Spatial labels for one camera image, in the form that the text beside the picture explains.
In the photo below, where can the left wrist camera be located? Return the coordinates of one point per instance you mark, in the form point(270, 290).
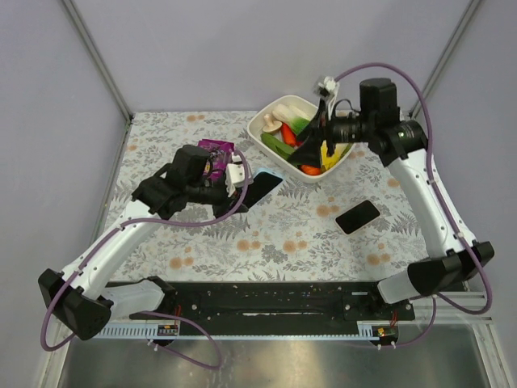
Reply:
point(236, 176)

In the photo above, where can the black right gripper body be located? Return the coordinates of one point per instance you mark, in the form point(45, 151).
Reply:
point(324, 132)

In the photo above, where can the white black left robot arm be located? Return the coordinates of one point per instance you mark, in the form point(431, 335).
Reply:
point(78, 295)

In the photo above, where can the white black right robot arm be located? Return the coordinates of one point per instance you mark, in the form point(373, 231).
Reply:
point(454, 254)

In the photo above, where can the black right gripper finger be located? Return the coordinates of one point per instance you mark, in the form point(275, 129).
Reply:
point(312, 131)
point(309, 153)

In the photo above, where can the black smartphone on table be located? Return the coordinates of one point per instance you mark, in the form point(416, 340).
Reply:
point(357, 217)

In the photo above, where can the purple snack box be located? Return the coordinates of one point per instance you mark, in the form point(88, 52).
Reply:
point(220, 154)

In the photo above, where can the toy carrot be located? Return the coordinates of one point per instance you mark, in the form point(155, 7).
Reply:
point(288, 136)

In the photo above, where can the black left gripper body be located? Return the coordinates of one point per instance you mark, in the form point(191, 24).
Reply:
point(222, 198)

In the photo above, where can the black phone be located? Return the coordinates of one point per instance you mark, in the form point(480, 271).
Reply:
point(264, 181)

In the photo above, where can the white plastic basin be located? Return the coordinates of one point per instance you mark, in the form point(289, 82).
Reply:
point(255, 130)

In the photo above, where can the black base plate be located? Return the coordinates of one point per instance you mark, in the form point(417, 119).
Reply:
point(202, 302)

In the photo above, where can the toy mushroom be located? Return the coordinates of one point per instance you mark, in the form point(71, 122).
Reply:
point(271, 125)

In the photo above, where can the green toy pea pod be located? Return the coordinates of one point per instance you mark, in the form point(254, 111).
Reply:
point(277, 146)

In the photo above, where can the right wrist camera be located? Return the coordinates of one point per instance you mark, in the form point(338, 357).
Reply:
point(326, 87)

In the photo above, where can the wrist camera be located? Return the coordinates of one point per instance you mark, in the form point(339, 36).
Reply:
point(236, 176)
point(326, 87)

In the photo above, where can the toy bok choy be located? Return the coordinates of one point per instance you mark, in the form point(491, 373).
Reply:
point(292, 116)

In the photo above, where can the yellow toy pepper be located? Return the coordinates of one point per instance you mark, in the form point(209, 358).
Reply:
point(328, 162)

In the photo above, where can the floral table cloth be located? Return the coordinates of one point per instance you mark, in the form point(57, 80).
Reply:
point(290, 234)

